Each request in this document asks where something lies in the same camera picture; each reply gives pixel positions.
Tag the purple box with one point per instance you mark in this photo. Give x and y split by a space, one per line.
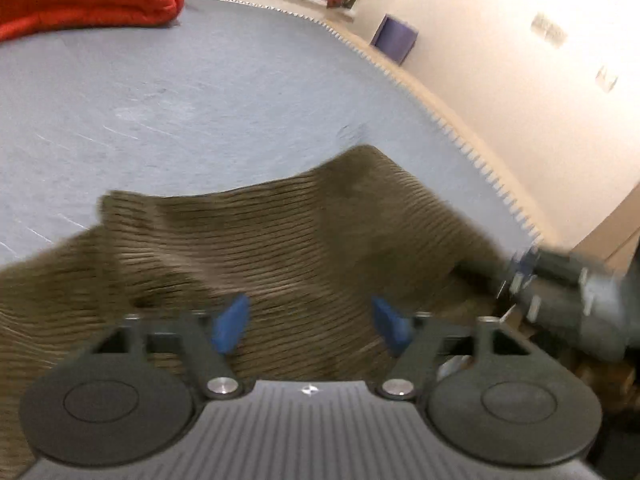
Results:
395 37

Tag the tan wooden panel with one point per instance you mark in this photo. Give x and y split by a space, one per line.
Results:
612 240

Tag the white wall socket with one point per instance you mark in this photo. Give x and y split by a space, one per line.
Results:
606 77
549 29

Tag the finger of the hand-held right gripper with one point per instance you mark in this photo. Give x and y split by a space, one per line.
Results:
507 290
530 262

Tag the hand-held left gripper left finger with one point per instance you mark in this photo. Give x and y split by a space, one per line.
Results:
232 325

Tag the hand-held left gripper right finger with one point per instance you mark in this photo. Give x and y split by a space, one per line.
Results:
392 327

